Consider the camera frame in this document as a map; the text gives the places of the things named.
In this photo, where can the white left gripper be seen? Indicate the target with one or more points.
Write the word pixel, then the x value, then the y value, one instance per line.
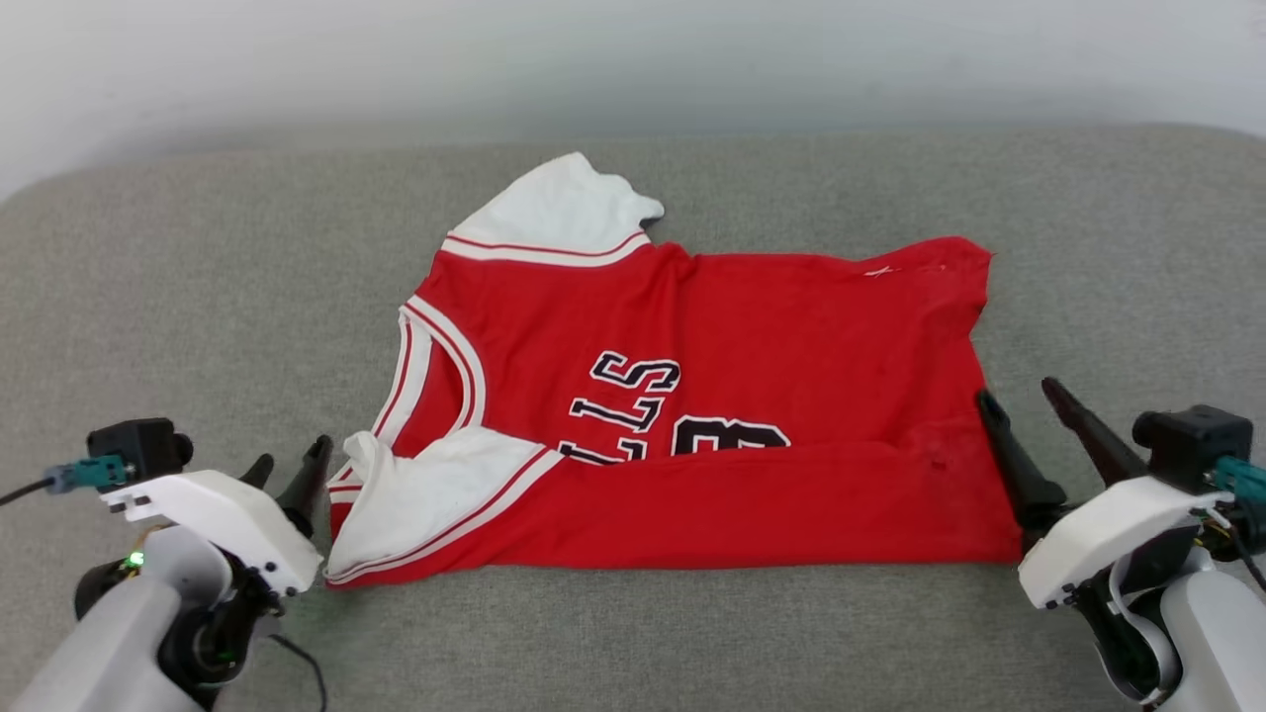
pixel 232 519

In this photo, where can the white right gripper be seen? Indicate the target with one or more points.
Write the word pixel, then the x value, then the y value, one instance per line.
pixel 1098 539

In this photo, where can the red and white basketball jersey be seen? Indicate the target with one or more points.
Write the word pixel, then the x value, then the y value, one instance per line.
pixel 771 396

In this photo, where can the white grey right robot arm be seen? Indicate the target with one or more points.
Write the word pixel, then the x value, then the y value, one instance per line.
pixel 1207 643

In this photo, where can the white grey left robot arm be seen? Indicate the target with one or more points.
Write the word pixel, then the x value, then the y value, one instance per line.
pixel 109 633

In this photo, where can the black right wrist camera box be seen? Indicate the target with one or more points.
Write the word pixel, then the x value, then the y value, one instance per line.
pixel 1192 440

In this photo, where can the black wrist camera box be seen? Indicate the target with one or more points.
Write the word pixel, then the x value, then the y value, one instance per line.
pixel 143 447
pixel 1192 440

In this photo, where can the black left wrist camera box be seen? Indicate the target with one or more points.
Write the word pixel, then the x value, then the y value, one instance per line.
pixel 143 447

